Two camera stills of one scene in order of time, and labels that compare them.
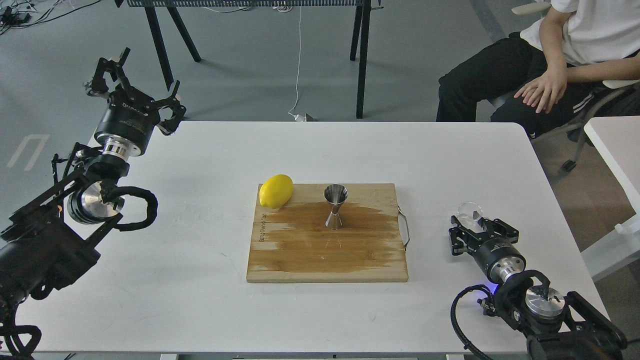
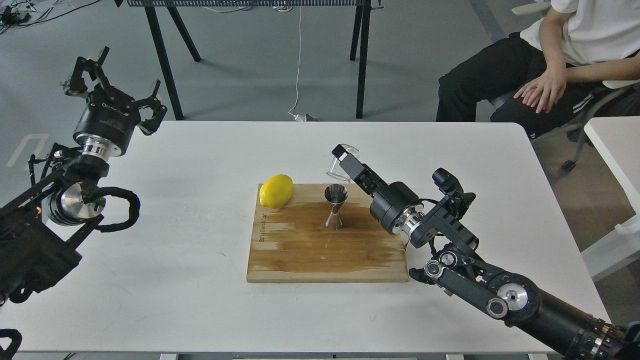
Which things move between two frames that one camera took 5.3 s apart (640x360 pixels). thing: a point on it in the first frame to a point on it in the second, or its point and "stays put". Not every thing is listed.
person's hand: x=542 y=93 stays put
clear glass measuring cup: x=469 y=213 to x=337 y=172
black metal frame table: x=360 y=43 stays put
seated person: x=551 y=70 stays put
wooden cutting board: x=291 y=243 stays put
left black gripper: x=131 y=117 to x=108 y=120
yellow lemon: x=276 y=191 stays put
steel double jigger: x=335 y=194 stays put
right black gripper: x=499 y=257 to x=395 y=205
